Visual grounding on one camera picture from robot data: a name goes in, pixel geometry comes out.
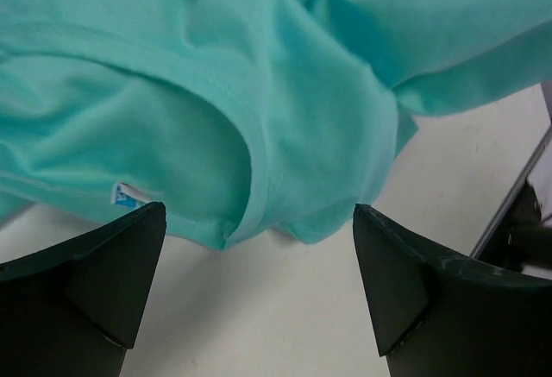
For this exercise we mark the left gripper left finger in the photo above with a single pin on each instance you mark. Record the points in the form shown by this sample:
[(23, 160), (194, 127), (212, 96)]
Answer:
[(75, 309)]

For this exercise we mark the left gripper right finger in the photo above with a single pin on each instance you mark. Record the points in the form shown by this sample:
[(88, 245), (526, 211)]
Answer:
[(436, 312)]

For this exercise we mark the green t shirt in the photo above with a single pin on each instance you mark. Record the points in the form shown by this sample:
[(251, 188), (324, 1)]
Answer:
[(243, 115)]

